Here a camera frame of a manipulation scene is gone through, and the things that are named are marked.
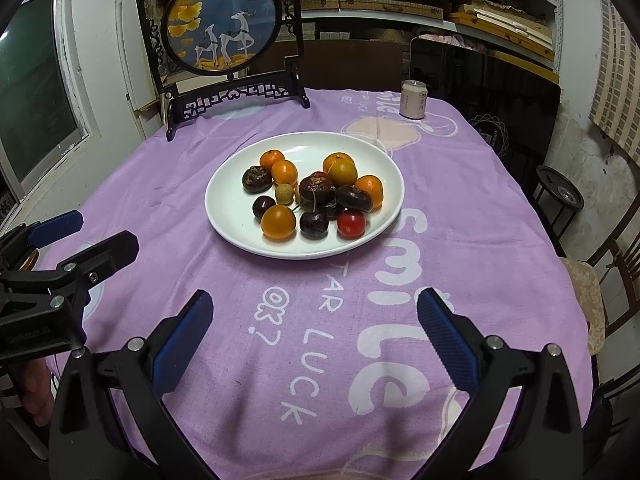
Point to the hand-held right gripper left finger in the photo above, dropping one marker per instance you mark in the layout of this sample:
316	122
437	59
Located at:
182	340

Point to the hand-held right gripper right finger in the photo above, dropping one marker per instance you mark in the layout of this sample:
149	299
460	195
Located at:
447	340

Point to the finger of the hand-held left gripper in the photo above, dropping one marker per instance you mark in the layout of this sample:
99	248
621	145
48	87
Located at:
55	225
115	250

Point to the smooth round orange fruit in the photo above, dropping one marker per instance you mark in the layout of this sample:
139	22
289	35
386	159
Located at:
278	222
343	174

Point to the dark purple plum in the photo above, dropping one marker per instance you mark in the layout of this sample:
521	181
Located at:
263	206
313	224

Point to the dark purple mangosteen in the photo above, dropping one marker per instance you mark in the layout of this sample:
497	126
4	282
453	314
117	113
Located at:
315	191
354	198
330	210
256	179

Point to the large orange tangerine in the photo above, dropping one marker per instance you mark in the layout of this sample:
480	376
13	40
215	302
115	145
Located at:
371	190

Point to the small yellow round fruit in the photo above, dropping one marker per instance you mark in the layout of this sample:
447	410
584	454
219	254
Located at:
284	194

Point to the white oval plate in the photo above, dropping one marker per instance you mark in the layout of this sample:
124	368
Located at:
310	145

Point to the person's left hand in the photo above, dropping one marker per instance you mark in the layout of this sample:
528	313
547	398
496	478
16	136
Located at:
39	390

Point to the purple printed tablecloth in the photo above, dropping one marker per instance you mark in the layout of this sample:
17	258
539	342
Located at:
175	195

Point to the beige chair cushion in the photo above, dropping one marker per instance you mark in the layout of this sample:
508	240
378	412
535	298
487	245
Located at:
582	300

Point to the white framed window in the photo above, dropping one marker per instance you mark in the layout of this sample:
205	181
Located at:
35	85

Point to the red tomato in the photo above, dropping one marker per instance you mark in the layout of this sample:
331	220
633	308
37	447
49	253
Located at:
351	224

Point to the white leaning board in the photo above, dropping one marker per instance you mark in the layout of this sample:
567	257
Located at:
130	60

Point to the small orange tangerine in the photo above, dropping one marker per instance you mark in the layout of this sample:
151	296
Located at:
284	172
272	158
336	159

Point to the brown wooden chair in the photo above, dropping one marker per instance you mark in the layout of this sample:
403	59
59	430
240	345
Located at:
620	270

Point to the black round stool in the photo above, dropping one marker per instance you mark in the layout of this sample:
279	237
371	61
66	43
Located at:
560	185

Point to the beige drink can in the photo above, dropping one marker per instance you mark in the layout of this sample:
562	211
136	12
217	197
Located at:
412	100

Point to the black flat panel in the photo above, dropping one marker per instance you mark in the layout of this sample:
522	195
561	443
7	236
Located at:
500	95

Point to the deer picture table screen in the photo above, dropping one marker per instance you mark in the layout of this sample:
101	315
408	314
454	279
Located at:
220	15

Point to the striped woven cloth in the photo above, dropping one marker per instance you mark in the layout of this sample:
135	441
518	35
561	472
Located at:
620	85

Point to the stack of wooden frames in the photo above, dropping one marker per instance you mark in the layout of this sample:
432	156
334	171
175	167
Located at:
505	25

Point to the white shelf unit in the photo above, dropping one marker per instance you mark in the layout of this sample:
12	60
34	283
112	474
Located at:
556	10

